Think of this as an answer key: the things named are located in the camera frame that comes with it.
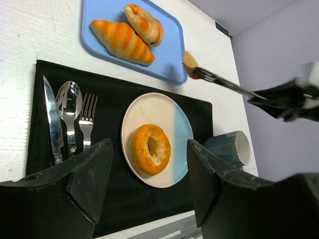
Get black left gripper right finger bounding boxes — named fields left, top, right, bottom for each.
left=187, top=140, right=319, bottom=239

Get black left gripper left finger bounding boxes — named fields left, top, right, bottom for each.
left=0, top=139, right=113, bottom=239

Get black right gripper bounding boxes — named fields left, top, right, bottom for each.
left=248, top=78, right=319, bottom=122

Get orange bagel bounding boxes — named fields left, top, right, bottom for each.
left=131, top=124, right=171, bottom=176

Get steel serving tongs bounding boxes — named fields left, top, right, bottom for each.
left=192, top=67, right=266, bottom=100

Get brown bread slice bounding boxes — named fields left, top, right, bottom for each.
left=182, top=51, right=200, bottom=80

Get round golden bread roll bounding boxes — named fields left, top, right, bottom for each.
left=124, top=3, right=164, bottom=47

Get teal ceramic mug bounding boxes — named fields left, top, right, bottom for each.
left=202, top=130, right=251, bottom=169

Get steel table knife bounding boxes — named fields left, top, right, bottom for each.
left=43, top=75, right=64, bottom=164

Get steel fork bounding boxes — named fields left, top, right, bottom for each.
left=79, top=93, right=98, bottom=151

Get black cloth placemat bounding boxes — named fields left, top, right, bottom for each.
left=25, top=59, right=214, bottom=239

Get dark right corner label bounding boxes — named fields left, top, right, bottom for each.
left=215, top=22, right=230, bottom=37

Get steel spoon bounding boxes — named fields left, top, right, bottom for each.
left=56, top=81, right=82, bottom=158

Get cream and blue plate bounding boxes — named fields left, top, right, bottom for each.
left=121, top=93, right=194, bottom=188

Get blue plastic tray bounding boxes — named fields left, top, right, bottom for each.
left=81, top=0, right=187, bottom=84

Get striped orange croissant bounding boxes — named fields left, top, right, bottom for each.
left=90, top=20, right=155, bottom=66

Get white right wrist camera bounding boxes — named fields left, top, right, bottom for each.
left=301, top=61, right=319, bottom=87

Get aluminium frame rail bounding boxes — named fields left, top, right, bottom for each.
left=101, top=211, right=202, bottom=239

